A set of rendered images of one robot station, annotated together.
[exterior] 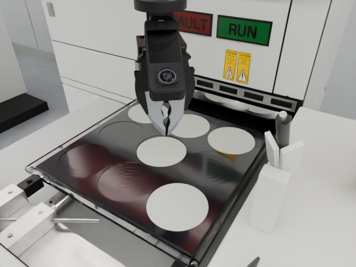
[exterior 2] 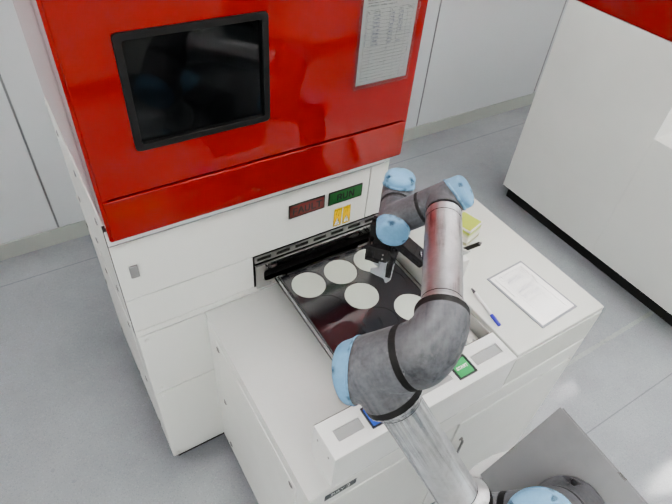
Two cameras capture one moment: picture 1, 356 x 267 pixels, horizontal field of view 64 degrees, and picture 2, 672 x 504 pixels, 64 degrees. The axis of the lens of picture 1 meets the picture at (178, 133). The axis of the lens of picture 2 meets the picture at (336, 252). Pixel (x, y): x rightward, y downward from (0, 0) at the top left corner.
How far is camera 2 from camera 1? 1.32 m
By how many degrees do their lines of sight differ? 52
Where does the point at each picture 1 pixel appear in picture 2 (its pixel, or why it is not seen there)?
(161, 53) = (411, 247)
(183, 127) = (341, 275)
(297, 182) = not seen: hidden behind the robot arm
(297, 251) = (471, 277)
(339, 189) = not seen: hidden behind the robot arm
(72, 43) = (166, 286)
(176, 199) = (407, 306)
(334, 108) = not seen: hidden behind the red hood
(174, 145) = (359, 287)
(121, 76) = (234, 279)
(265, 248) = (467, 284)
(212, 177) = (398, 284)
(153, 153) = (362, 300)
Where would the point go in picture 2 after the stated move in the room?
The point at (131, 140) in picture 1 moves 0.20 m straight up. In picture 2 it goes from (340, 306) to (346, 256)
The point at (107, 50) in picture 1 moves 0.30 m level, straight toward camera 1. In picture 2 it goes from (218, 267) to (323, 288)
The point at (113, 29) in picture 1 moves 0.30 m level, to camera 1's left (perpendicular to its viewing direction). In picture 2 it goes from (229, 246) to (156, 322)
